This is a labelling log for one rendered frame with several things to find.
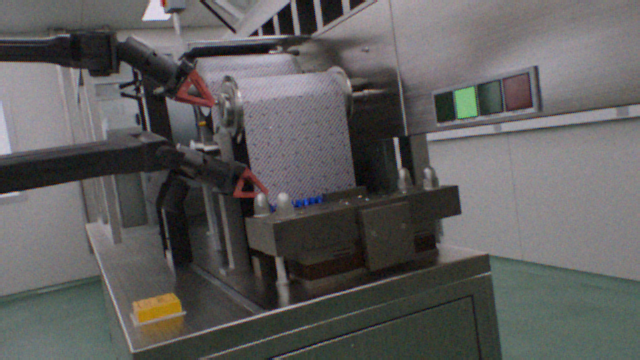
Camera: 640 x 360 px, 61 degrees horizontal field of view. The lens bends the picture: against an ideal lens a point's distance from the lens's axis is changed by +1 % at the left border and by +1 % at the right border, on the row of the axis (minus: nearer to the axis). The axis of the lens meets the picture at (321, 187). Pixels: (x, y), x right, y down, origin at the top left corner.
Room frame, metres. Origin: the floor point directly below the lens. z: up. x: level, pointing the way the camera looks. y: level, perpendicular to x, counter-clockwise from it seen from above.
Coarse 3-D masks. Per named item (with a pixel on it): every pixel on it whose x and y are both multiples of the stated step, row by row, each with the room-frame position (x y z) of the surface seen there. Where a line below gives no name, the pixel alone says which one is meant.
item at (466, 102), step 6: (462, 90) 0.97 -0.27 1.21; (468, 90) 0.95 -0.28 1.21; (474, 90) 0.94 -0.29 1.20; (456, 96) 0.98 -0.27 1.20; (462, 96) 0.97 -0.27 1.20; (468, 96) 0.95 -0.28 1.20; (474, 96) 0.94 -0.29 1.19; (462, 102) 0.97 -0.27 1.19; (468, 102) 0.96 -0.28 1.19; (474, 102) 0.94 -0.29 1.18; (462, 108) 0.97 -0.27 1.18; (468, 108) 0.96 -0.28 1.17; (474, 108) 0.94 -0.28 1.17; (462, 114) 0.97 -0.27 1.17; (468, 114) 0.96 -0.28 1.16; (474, 114) 0.95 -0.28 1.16
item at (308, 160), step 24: (264, 144) 1.12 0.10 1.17; (288, 144) 1.14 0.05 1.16; (312, 144) 1.16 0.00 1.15; (336, 144) 1.19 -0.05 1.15; (264, 168) 1.11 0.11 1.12; (288, 168) 1.14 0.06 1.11; (312, 168) 1.16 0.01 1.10; (336, 168) 1.18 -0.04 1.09; (288, 192) 1.13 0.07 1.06; (312, 192) 1.15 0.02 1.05
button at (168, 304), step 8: (160, 296) 0.94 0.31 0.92; (168, 296) 0.93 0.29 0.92; (136, 304) 0.91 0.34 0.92; (144, 304) 0.90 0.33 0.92; (152, 304) 0.89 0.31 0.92; (160, 304) 0.89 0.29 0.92; (168, 304) 0.89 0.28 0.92; (176, 304) 0.90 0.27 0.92; (136, 312) 0.87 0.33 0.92; (144, 312) 0.87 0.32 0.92; (152, 312) 0.88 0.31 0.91; (160, 312) 0.88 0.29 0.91; (168, 312) 0.89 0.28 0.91; (176, 312) 0.89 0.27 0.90; (144, 320) 0.87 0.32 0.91
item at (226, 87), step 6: (228, 84) 1.13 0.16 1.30; (342, 84) 1.21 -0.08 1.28; (222, 90) 1.17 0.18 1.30; (228, 90) 1.13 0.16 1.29; (234, 96) 1.11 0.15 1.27; (234, 102) 1.10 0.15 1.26; (234, 108) 1.11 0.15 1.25; (234, 114) 1.12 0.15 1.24; (234, 120) 1.12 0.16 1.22; (234, 126) 1.13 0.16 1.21; (234, 132) 1.13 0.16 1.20
